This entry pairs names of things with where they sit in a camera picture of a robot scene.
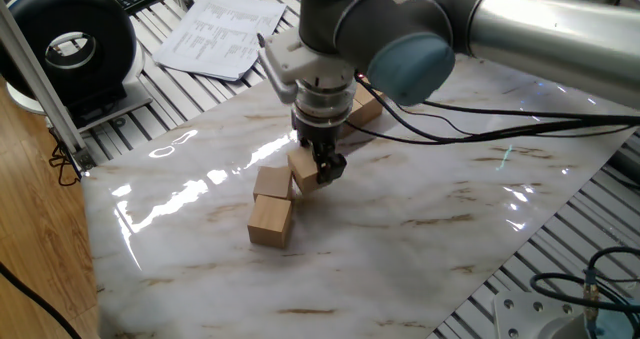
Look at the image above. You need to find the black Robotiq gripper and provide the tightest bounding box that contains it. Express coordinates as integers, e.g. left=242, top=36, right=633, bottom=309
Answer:
left=292, top=118, right=348, bottom=186

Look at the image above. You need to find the thick black floor cable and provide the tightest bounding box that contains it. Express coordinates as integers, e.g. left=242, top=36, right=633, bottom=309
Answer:
left=0, top=259, right=84, bottom=339

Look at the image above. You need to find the thin black hanging cable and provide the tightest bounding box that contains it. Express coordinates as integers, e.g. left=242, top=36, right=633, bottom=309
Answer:
left=47, top=128, right=84, bottom=188

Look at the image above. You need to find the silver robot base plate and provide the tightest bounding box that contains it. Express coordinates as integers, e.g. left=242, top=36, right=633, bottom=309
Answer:
left=492, top=291, right=591, bottom=339

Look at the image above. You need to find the black wrist cable with plug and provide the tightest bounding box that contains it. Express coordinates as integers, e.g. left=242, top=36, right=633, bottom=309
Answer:
left=344, top=118, right=640, bottom=146

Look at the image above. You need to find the white printed paper stack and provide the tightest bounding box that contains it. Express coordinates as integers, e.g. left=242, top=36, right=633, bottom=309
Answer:
left=152, top=0, right=288, bottom=83

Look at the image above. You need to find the blue cable with brass connector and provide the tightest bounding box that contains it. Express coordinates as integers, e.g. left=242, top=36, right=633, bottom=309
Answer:
left=582, top=246, right=640, bottom=339

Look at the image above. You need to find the white marble pattern board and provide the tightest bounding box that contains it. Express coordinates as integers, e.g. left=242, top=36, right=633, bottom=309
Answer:
left=81, top=0, right=640, bottom=339

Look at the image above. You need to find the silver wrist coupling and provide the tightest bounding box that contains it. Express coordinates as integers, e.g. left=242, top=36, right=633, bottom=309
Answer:
left=291, top=76, right=357, bottom=130

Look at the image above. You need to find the black ring shaped device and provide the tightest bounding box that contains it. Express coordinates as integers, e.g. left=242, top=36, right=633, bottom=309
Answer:
left=0, top=0, right=154, bottom=133

